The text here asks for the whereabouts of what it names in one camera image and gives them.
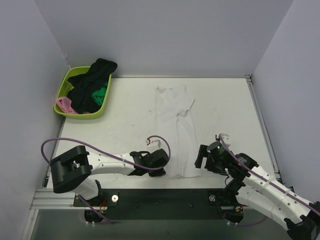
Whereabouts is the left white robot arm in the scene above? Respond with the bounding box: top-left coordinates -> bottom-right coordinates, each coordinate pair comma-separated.
50,145 -> 170,206

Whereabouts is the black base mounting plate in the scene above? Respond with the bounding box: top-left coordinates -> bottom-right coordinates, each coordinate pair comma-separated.
73,188 -> 244,223

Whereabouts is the lime green plastic basket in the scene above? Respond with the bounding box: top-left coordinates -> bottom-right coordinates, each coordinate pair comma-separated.
53,66 -> 112,120

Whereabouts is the black t shirt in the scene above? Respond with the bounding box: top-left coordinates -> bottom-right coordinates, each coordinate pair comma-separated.
67,58 -> 118,114

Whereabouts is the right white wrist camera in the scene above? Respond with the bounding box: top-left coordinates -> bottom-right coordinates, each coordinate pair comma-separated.
215,133 -> 231,146

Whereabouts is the pink t shirt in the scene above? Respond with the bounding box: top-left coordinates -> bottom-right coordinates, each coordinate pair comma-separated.
54,96 -> 78,115

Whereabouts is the white t shirt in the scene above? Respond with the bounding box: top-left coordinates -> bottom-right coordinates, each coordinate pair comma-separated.
156,84 -> 202,179

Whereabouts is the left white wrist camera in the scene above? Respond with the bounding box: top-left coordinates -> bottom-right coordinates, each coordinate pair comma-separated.
146,139 -> 161,153

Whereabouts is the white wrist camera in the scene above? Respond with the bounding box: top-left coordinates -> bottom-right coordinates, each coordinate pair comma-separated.
146,139 -> 161,153
215,133 -> 231,146

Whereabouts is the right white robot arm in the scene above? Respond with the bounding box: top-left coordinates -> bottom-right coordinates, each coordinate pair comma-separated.
194,137 -> 320,240

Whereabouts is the green t shirt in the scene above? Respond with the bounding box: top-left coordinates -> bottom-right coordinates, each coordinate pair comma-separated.
91,82 -> 108,106

